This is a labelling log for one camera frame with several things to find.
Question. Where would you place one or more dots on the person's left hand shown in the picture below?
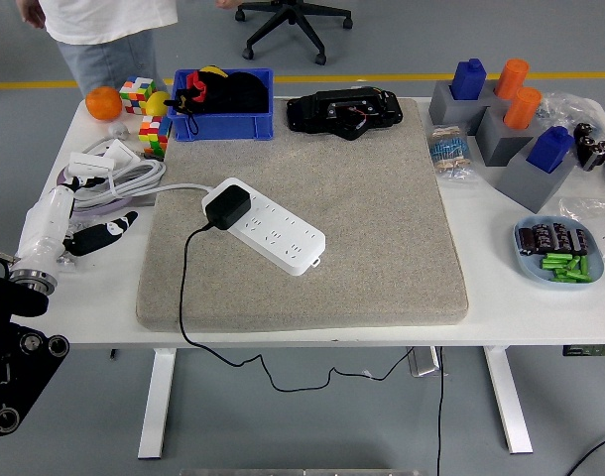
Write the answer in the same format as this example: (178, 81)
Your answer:
(227, 3)

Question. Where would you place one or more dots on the small green cylinder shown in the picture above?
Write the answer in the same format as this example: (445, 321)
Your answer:
(573, 264)
(571, 277)
(584, 265)
(568, 256)
(554, 264)
(551, 256)

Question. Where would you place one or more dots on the blue peg block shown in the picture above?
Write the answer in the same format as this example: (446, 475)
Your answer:
(549, 149)
(467, 79)

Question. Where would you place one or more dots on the multicoloured puzzle cube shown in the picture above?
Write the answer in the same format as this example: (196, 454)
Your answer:
(155, 136)
(137, 95)

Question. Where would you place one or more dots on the table height control panel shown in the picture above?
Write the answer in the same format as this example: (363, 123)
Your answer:
(590, 350)

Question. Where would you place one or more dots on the white power strip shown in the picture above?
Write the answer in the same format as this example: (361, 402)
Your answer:
(282, 238)

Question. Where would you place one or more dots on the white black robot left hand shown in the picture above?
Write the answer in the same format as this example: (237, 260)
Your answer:
(47, 223)

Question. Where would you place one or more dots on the person's right hand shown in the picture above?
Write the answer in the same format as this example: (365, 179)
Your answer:
(31, 12)

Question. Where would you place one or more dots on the grey-brown mat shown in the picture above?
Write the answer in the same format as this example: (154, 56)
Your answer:
(357, 208)

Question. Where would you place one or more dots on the flat clear plastic bag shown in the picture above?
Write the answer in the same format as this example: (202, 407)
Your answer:
(586, 208)

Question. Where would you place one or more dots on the clear bag of resistors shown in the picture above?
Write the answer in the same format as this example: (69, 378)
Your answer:
(449, 154)

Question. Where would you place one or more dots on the blue plastic bin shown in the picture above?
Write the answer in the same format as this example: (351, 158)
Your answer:
(223, 126)

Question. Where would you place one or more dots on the orange fruit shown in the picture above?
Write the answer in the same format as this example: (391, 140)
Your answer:
(103, 103)

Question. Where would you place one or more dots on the orange cylinder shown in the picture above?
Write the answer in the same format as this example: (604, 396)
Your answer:
(521, 109)
(512, 77)

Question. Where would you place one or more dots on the crumpled clear plastic bag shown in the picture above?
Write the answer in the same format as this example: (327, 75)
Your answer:
(571, 104)

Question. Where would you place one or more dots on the black cloth bundle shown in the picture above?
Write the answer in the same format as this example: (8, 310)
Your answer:
(244, 94)

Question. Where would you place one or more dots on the black plug adapter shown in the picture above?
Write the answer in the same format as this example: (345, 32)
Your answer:
(228, 208)

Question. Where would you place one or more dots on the silver box under table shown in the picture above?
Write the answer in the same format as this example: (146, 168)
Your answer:
(421, 362)

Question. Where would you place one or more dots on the red and black pouch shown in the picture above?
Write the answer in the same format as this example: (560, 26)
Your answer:
(197, 89)

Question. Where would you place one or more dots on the white switch box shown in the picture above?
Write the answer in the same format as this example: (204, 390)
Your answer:
(87, 163)

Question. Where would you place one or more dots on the black office chair base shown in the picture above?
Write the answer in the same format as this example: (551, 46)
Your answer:
(292, 20)

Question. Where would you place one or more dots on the yellow item in bin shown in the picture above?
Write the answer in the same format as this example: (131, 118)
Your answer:
(214, 71)

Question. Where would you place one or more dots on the black capacitor with print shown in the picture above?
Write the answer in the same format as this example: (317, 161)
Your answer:
(582, 242)
(562, 237)
(525, 240)
(542, 237)

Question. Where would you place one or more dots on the white square switch panel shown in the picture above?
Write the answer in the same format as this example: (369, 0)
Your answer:
(122, 151)

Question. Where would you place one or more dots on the black device housing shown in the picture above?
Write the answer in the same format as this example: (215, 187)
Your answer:
(343, 111)

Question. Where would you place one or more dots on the grey holder block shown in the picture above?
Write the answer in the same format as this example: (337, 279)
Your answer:
(442, 109)
(526, 186)
(499, 144)

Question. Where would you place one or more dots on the white table leg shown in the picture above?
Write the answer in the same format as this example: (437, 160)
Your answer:
(156, 401)
(508, 401)

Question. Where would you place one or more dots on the light blue plate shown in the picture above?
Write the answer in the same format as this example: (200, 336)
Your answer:
(531, 268)

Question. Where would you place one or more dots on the yellow lemon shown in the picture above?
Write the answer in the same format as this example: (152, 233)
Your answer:
(158, 104)

